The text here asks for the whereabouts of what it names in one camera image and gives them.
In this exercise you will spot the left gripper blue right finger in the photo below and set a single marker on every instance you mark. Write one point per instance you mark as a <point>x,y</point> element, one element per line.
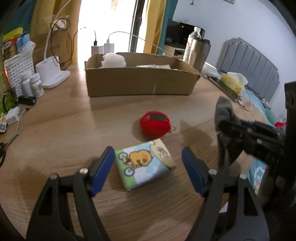
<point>197,171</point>

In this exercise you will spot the cartoon duck tissue pack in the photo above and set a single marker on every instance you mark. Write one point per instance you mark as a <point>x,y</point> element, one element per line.
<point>143,163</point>

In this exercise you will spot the white perforated storage basket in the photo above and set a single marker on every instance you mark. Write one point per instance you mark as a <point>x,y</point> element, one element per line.
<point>15,71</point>

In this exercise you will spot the stainless steel tumbler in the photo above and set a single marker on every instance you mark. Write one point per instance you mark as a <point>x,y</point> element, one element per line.
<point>199,51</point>

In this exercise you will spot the white pill bottle rear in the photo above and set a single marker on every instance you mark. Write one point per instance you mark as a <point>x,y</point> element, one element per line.
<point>26,83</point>

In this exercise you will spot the green snack package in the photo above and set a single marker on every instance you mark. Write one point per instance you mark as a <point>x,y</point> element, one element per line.
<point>8,95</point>

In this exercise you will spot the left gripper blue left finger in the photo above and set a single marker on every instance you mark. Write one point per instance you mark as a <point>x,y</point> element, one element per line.
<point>99,170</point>

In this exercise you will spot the yellow tissue pack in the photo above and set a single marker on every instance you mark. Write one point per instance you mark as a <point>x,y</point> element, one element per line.
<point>235,81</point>

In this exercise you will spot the black smartphone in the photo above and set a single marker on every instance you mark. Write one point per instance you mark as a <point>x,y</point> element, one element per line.
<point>230,93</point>

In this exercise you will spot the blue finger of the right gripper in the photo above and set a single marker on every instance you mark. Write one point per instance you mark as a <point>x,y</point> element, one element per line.
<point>233,129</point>

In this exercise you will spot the white desk lamp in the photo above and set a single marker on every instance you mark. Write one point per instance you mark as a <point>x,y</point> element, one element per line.
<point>49,68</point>

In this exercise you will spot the white foam sheet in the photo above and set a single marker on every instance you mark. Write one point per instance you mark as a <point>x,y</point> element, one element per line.
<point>112,60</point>
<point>155,66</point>

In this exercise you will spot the grey padded headboard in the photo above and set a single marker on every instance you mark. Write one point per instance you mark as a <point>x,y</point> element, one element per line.
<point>262,75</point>

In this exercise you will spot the white power adapter on table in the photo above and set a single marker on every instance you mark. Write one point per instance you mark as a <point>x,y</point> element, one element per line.
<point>13,116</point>

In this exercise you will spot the black cylindrical device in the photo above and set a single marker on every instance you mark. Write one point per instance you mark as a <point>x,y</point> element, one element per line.
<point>27,100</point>

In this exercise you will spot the white charger with black cable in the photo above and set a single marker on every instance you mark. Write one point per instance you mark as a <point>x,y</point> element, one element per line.
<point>95,49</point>

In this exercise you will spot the white pill bottle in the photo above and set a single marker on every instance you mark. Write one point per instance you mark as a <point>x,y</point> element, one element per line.
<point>36,85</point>
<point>26,83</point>

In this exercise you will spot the brown cardboard box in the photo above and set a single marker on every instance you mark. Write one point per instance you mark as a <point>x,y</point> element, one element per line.
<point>180,80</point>

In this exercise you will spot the grey sock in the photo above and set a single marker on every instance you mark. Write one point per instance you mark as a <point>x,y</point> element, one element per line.
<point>229,147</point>

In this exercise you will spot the red plush ball keychain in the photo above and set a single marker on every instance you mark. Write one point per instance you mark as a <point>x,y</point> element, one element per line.
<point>155,124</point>

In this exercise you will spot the black scissors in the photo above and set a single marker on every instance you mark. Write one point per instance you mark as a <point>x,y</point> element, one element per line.
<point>5,145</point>

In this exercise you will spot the black television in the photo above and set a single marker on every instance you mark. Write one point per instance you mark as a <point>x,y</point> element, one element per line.
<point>177,34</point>

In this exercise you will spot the clear plastic water bottle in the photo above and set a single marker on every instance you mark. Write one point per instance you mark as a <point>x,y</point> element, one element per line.
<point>195,35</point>

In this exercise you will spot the white plastic container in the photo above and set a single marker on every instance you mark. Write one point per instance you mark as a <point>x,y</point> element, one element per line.
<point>210,71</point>

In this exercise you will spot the white pill bottle front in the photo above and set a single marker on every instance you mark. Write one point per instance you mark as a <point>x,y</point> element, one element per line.
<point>36,85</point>

